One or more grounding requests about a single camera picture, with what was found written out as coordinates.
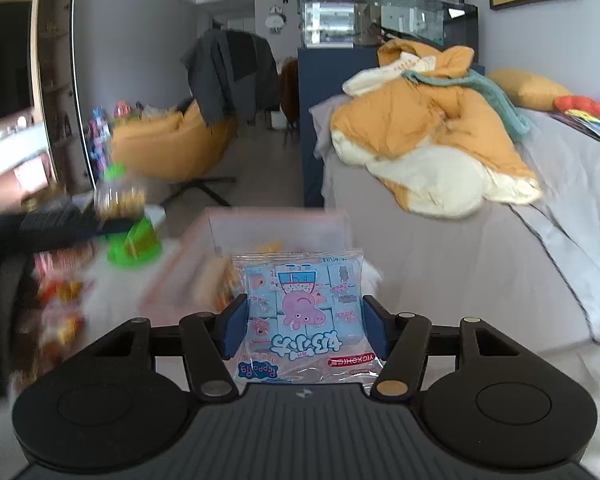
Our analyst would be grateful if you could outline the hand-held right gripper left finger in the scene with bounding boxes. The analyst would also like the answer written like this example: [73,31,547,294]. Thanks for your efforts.
[86,294,249,402]

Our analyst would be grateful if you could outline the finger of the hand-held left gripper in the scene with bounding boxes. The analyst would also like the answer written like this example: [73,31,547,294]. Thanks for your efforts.
[19,205,137,242]

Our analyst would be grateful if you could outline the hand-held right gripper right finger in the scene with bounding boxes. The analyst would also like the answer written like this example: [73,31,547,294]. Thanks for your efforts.
[362,296,522,402]

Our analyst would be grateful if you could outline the clear snack jar green lid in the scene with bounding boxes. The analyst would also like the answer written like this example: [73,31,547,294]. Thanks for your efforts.
[94,164,165,267]

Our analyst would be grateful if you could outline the blue pig print snack packet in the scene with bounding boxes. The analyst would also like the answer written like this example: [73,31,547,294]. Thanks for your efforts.
[230,246,387,386]

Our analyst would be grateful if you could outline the pink transparent storage box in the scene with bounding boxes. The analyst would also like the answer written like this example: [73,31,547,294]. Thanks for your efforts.
[142,206,352,322]

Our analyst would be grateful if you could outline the orange snack packet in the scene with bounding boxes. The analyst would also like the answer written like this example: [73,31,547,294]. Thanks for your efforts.
[199,252,244,314]

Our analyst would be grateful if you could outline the red yellow snack packet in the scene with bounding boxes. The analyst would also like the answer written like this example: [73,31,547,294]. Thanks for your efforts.
[29,250,87,358]

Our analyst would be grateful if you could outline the white television cabinet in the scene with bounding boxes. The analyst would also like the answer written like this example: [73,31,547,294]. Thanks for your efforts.
[0,119,56,211]

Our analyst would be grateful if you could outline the colourful toy figures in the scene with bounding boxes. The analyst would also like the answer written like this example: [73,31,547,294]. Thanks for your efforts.
[86,106,115,177]

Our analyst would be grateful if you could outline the yellow armchair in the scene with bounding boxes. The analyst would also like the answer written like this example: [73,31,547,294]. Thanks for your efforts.
[109,99,241,196]

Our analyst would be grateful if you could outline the tall display shelf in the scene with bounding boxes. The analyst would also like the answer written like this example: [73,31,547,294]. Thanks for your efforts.
[29,0,93,196]

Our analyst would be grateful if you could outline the black television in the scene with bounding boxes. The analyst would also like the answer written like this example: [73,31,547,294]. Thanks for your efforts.
[0,1,35,127]

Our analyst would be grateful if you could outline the orange and cream blanket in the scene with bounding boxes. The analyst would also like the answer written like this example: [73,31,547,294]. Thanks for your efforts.
[330,38,544,219]

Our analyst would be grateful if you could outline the grey jacket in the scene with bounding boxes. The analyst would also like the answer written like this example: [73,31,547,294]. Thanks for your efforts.
[182,26,282,127]

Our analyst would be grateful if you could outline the brown wooden chair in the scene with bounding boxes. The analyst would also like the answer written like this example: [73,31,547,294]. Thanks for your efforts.
[279,59,301,133]

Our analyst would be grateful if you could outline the blue cabinet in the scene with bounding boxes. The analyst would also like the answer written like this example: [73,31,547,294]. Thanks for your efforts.
[297,46,381,207]

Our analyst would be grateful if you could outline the teal cloth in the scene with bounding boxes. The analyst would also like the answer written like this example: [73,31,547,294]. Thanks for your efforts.
[401,66,532,142]

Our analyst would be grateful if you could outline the yellow pillow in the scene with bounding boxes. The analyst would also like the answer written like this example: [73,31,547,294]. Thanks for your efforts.
[486,68,577,112]

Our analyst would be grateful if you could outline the colourful picture book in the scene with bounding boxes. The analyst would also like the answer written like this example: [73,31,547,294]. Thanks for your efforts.
[549,109,600,152]

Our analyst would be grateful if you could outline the orange plush toy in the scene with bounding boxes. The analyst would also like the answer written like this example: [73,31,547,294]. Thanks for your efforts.
[554,95,600,119]

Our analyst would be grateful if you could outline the glass fish tank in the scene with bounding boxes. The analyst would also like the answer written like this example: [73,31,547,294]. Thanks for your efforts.
[300,0,479,52]

